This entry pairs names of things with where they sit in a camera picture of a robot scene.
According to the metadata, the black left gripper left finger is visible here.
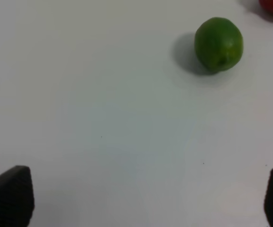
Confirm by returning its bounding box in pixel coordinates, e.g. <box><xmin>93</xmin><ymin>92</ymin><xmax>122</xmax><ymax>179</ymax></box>
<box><xmin>0</xmin><ymin>166</ymin><xmax>35</xmax><ymax>227</ymax></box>

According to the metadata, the green lime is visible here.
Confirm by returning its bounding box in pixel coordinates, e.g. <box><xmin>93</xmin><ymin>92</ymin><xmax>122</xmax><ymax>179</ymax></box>
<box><xmin>194</xmin><ymin>17</ymin><xmax>244</xmax><ymax>74</ymax></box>

